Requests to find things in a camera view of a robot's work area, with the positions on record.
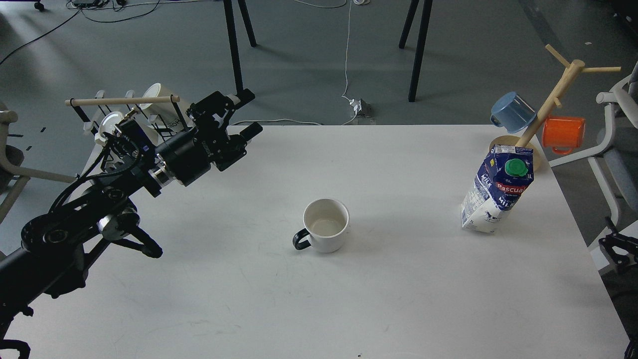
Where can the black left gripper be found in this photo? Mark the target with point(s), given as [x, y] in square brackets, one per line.
[189, 155]

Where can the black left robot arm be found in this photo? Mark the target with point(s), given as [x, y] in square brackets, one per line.
[95, 211]

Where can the right black table legs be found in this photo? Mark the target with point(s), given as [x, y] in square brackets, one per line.
[421, 41]

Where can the white mug black handle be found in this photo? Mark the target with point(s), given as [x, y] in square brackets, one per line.
[325, 221]

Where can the grey power adapter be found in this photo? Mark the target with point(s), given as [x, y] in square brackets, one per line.
[361, 109]

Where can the front cream cup on rack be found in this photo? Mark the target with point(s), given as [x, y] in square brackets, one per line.
[109, 126]

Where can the wooden mug tree stand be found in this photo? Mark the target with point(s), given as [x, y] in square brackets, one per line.
[572, 70]

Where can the blue hanging mug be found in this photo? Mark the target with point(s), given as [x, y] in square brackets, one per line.
[512, 113]

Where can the blue white milk carton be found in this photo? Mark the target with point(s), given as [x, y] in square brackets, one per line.
[505, 174]

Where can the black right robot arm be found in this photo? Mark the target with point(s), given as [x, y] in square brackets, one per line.
[620, 251]

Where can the black wire cup rack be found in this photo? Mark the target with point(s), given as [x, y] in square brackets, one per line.
[99, 102]

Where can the white chair right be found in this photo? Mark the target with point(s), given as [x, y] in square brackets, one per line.
[613, 160]

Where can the beige chair left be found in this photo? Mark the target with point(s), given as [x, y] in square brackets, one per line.
[14, 176]

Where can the orange hanging mug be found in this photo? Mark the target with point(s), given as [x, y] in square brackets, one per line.
[563, 134]

